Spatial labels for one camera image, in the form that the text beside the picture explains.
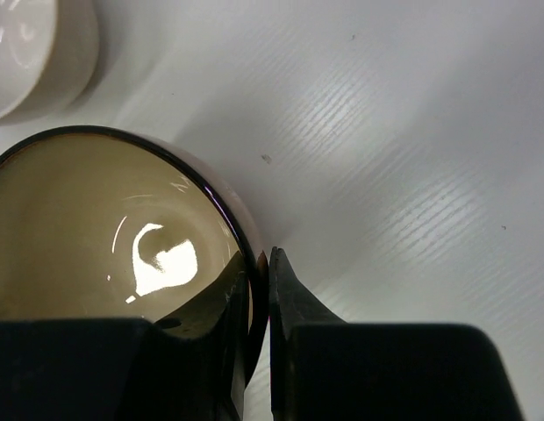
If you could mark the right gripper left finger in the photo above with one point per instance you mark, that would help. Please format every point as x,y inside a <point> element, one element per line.
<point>127,368</point>

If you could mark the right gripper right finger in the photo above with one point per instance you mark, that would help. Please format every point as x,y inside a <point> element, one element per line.
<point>324,368</point>

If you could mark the brown glazed bowl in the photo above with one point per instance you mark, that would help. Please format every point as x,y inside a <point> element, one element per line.
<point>96,222</point>

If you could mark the white bowl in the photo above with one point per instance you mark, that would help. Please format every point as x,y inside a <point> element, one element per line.
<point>48,53</point>

